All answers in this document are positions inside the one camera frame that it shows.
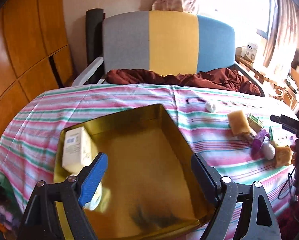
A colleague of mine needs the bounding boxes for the green medicine box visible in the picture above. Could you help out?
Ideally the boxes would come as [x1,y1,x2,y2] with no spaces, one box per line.
[247,114,263,133]

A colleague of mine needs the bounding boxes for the black rolled mat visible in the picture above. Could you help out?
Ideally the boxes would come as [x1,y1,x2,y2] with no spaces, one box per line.
[85,8,105,64]

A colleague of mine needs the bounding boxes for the white small bundle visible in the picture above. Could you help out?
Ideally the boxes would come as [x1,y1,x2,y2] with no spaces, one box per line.
[261,137,275,160]

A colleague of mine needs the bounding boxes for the grey yellow blue headboard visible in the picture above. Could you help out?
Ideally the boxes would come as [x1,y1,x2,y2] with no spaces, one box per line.
[102,11,235,76]

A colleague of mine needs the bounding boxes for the striped bed sheet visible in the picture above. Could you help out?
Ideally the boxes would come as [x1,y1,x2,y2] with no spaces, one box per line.
[0,84,295,215]

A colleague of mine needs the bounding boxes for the tan sponge block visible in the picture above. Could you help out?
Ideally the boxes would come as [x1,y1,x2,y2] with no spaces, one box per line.
[275,146,293,168]
[227,110,250,136]

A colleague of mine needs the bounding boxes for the white rolled sock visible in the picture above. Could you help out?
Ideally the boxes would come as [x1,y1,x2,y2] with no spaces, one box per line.
[84,183,102,211]

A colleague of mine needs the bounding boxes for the white bed rail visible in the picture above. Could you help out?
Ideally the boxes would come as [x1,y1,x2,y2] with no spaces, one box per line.
[71,56,104,87]

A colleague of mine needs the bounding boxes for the maroon blanket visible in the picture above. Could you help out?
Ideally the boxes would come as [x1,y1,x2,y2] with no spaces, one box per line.
[106,68,261,96]

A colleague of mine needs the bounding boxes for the cream cardboard box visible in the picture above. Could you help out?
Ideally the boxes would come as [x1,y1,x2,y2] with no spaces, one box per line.
[62,127,98,174]

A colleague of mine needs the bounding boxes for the small white crumpled ball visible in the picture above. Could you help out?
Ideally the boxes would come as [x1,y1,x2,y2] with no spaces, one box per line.
[205,102,217,113]

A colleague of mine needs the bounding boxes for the white box on windowsill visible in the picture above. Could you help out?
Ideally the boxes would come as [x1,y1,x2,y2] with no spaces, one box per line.
[241,43,257,63]

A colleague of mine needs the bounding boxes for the purple sachet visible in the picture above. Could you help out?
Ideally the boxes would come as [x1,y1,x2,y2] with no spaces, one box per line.
[251,129,270,156]

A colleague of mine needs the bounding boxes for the gold metal tin box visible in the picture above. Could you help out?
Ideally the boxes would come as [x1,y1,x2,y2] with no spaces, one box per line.
[53,103,216,240]

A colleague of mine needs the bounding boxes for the wooden wardrobe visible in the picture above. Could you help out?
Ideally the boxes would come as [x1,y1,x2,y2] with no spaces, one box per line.
[0,0,76,137]

